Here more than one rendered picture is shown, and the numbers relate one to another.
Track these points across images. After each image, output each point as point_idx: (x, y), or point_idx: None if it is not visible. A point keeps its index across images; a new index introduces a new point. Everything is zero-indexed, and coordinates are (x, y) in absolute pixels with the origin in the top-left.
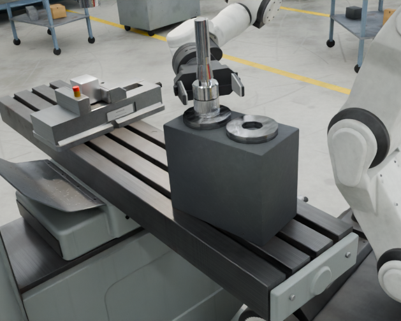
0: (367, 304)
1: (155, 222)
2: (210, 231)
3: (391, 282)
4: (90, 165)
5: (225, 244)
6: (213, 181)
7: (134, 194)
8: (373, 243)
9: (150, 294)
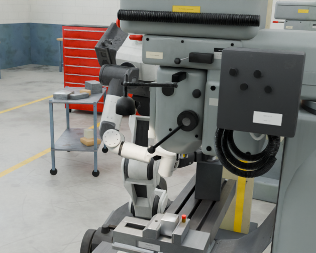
0: None
1: (223, 212)
2: (224, 192)
3: (162, 209)
4: (210, 233)
5: (227, 188)
6: (222, 172)
7: (220, 212)
8: (151, 206)
9: None
